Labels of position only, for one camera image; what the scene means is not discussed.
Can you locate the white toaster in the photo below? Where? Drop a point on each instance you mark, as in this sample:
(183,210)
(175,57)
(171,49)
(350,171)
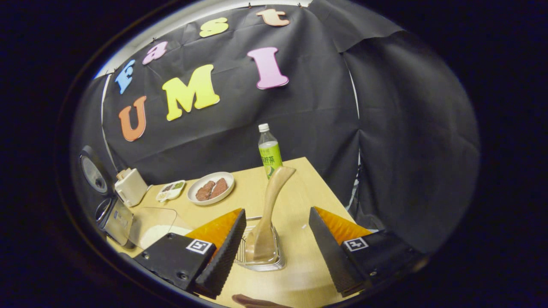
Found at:
(132,190)

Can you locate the dark grey rice cooker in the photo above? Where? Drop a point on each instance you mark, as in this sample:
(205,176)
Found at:
(120,220)

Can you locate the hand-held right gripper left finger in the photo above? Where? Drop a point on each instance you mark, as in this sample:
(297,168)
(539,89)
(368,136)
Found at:
(222,256)

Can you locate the white round plate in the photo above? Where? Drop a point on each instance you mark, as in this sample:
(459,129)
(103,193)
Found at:
(201,182)

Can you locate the wooden spoon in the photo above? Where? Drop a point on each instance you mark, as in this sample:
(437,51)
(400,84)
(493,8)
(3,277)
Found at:
(269,209)

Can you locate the clear chopstick holder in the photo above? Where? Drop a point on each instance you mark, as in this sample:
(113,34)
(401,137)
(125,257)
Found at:
(278,261)

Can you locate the black backdrop cloth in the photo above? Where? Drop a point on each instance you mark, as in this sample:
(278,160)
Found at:
(299,111)

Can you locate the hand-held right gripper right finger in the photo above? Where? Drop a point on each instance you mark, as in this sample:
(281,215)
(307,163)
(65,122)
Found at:
(332,252)

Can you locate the white divided grain dish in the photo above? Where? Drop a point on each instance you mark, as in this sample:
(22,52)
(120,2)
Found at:
(171,191)

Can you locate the green tea bottle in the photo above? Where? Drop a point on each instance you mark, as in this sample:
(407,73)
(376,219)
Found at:
(269,154)

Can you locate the toast slice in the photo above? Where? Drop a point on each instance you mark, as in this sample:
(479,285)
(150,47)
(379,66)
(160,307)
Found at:
(123,173)

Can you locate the brown meat piece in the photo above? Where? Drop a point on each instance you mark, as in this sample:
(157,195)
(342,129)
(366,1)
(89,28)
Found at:
(219,188)
(204,191)

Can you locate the clear plastic rice container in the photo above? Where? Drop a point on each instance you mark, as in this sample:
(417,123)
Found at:
(158,218)

